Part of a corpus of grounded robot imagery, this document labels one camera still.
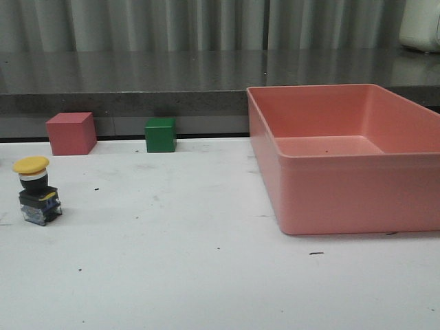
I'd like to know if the pink cube block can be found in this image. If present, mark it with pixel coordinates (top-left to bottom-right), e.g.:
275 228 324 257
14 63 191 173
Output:
45 112 97 155

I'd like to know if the dark grey counter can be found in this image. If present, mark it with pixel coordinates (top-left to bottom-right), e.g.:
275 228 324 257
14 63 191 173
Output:
1 48 439 141

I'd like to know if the green cube block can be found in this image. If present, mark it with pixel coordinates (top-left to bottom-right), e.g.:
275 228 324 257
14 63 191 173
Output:
144 118 177 153

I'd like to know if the white appliance in background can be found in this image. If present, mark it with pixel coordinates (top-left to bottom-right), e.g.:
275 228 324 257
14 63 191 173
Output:
399 0 439 53

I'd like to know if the yellow mushroom push button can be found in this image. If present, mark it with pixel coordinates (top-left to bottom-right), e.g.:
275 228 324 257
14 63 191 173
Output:
12 155 63 226

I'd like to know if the pink plastic bin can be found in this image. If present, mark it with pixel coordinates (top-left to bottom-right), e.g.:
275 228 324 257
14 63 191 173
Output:
247 84 439 235

